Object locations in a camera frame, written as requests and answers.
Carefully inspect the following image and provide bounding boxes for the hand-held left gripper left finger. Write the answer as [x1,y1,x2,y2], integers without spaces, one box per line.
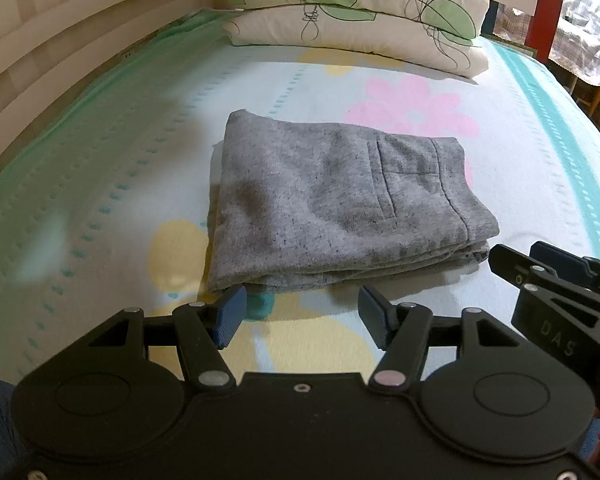
[87,284,248,394]

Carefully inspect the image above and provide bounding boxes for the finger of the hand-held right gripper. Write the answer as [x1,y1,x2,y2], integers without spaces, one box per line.
[488,243,600,362]
[529,240,600,304]

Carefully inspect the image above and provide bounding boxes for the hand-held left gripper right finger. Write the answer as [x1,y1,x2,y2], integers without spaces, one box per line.
[357,285,527,394]

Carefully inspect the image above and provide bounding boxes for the grey pants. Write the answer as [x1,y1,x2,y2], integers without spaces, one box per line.
[207,109,501,295]

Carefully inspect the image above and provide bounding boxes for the wooden table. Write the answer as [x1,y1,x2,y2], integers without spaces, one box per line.
[570,79,600,112]

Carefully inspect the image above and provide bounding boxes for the light blue floral blanket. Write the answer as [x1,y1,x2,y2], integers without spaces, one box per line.
[0,10,600,480]

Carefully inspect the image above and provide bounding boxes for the plaid table cover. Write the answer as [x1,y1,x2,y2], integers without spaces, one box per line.
[505,0,600,87]

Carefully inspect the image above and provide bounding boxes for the red bed post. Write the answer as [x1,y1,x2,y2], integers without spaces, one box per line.
[525,0,564,64]

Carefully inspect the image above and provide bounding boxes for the dark blue bed post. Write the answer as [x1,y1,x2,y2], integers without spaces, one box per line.
[482,0,502,37]

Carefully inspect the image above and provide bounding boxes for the white wooden bed frame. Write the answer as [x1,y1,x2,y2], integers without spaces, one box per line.
[0,0,542,182]

